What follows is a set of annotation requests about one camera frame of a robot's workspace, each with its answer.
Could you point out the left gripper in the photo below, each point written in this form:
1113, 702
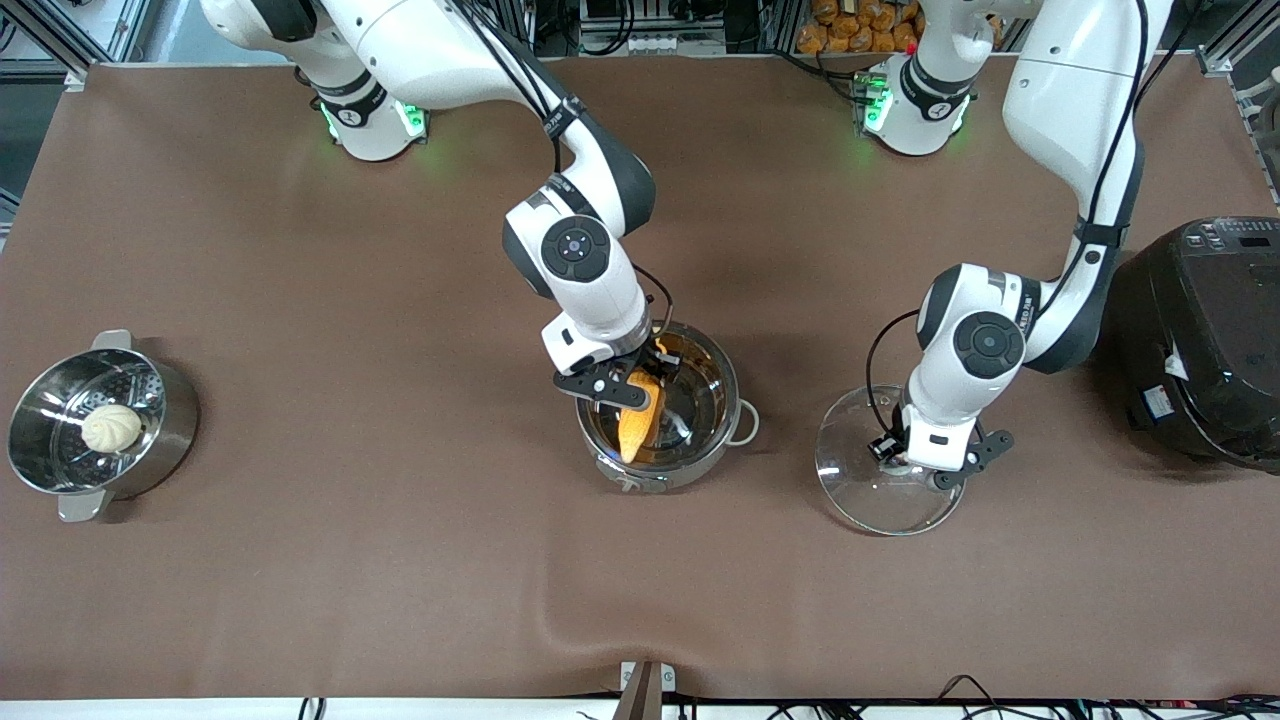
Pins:
886, 446

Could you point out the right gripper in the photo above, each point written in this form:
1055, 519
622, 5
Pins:
663, 353

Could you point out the yellow toy corn cob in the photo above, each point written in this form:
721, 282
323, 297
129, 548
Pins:
640, 425

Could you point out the glass pot lid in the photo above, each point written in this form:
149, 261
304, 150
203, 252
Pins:
880, 500

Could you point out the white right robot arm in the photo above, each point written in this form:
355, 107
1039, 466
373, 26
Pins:
590, 270

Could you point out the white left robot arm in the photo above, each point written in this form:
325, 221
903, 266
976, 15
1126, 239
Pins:
1070, 120

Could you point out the steel cooking pot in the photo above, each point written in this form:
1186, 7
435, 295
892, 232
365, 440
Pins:
700, 400

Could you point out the steel steamer pot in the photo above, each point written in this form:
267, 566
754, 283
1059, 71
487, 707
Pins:
165, 420

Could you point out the black rice cooker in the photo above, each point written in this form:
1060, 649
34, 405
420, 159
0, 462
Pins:
1200, 340

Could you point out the brown table mat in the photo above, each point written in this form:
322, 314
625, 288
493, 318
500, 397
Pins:
400, 560

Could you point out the white power strip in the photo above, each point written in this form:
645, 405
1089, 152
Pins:
660, 43

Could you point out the basket of bread rolls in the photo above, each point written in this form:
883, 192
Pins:
860, 25

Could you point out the white steamed bun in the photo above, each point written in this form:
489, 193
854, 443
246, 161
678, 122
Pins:
111, 428

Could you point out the aluminium frame profile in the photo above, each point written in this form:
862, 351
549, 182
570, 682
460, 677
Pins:
1235, 45
60, 40

